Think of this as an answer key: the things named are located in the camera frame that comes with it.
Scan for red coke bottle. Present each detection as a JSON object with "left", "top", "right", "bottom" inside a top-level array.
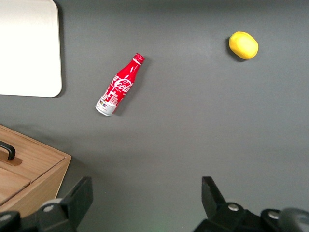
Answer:
[{"left": 95, "top": 52, "right": 146, "bottom": 117}]

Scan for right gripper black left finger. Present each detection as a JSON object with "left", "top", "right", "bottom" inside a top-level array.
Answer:
[{"left": 21, "top": 176, "right": 94, "bottom": 232}]

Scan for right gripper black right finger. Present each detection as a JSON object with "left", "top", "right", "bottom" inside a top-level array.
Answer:
[{"left": 192, "top": 176, "right": 264, "bottom": 232}]

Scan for wooden drawer cabinet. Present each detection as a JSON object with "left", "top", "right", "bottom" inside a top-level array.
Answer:
[{"left": 0, "top": 124, "right": 72, "bottom": 218}]

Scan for black lower drawer handle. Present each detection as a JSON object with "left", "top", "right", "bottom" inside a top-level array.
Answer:
[{"left": 0, "top": 140, "right": 16, "bottom": 161}]

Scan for yellow lemon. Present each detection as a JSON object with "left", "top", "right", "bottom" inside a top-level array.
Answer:
[{"left": 228, "top": 31, "right": 259, "bottom": 60}]

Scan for beige rectangular tray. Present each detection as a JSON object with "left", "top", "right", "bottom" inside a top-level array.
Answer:
[{"left": 0, "top": 0, "right": 63, "bottom": 98}]

